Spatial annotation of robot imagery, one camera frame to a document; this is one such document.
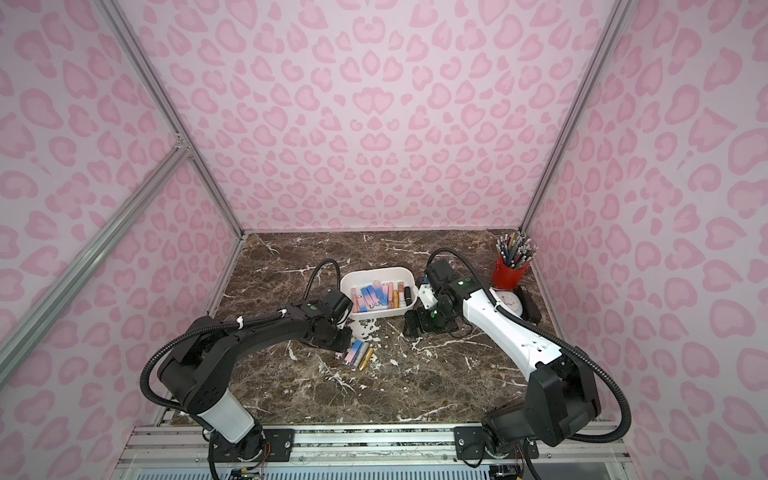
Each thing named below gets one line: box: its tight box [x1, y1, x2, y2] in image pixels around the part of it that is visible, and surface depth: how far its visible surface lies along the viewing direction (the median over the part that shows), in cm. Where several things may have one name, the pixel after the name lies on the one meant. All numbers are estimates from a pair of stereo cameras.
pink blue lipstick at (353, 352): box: [344, 340, 363, 365], surface depth 88 cm
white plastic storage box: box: [340, 266, 418, 319], surface depth 102 cm
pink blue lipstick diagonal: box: [373, 280, 383, 306], surface depth 102 cm
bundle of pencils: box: [496, 223, 538, 268], surface depth 95 cm
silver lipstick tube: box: [352, 342, 369, 371], surface depth 89 cm
